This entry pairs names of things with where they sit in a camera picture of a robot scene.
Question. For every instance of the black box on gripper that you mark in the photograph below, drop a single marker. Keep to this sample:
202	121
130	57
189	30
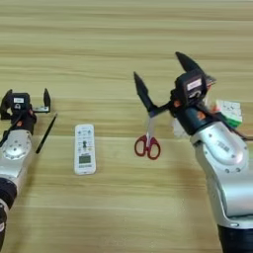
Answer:
191	87
19	102

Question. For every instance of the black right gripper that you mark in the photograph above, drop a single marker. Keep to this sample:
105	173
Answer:
194	118

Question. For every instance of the colourful puzzle cube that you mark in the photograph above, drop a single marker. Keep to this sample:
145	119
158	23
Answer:
230	112

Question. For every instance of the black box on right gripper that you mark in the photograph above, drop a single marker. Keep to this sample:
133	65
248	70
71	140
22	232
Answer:
191	87

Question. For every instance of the black pen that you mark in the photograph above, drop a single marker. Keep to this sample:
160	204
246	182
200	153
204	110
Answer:
46	133

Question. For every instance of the white remote control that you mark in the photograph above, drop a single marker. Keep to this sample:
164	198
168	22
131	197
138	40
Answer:
85	150

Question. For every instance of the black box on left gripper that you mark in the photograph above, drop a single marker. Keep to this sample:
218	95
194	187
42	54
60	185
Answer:
19	102

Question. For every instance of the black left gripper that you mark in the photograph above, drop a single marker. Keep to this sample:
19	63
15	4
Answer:
24	123

